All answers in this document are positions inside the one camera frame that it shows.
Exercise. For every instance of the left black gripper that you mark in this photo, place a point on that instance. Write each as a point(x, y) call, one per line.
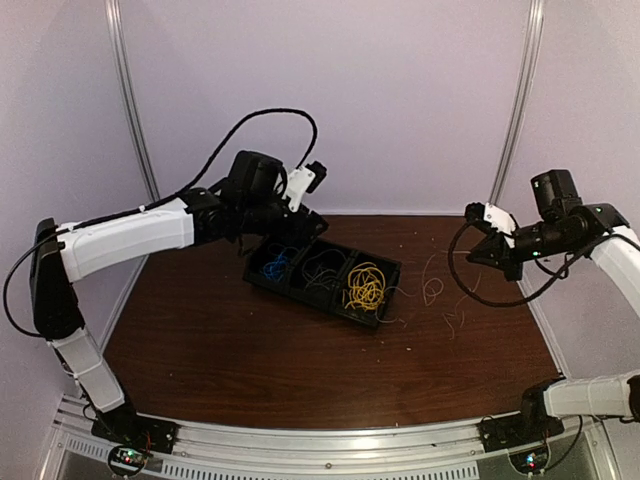
point(302, 236)

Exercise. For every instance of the left aluminium frame post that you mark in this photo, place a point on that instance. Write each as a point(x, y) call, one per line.
point(130, 105)

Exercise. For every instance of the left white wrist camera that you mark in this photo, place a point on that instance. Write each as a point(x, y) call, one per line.
point(303, 180)

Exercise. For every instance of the black three-compartment bin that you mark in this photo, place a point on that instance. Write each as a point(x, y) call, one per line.
point(332, 278)

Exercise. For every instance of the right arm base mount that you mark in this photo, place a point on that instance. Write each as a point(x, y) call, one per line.
point(520, 435)

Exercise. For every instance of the aluminium frame post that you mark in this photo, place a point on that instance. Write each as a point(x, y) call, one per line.
point(130, 105)
point(528, 65)

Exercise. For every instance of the right aluminium frame post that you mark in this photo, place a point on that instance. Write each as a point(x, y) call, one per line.
point(528, 65)

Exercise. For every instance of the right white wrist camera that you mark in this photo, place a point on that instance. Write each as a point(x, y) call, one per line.
point(489, 218)

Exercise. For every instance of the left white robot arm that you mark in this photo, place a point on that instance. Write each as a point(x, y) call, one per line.
point(257, 197)

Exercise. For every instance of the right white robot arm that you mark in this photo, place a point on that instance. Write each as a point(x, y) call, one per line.
point(568, 226)

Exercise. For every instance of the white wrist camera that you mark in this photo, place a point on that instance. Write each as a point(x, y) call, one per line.
point(303, 180)
point(489, 218)

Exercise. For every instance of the aluminium front rail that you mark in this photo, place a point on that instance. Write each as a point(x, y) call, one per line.
point(451, 450)

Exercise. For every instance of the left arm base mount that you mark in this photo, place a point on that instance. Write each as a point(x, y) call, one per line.
point(132, 452)

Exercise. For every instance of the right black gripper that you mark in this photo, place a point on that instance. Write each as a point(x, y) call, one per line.
point(481, 255)

